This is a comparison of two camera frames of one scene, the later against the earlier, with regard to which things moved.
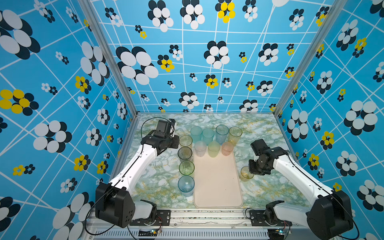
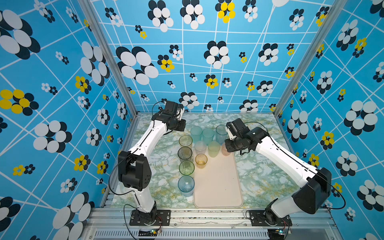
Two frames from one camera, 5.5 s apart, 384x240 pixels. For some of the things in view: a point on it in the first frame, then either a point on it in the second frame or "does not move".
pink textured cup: x=227 y=148 does not move
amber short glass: x=245 y=174 -> x=201 y=160
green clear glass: x=186 y=167 does not move
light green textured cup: x=213 y=148 does not move
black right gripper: x=252 y=170 -> x=228 y=145
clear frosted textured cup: x=200 y=147 does not move
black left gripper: x=175 y=145 -> x=182 y=125
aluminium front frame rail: x=205 y=224 does not move
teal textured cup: x=208 y=134 does not move
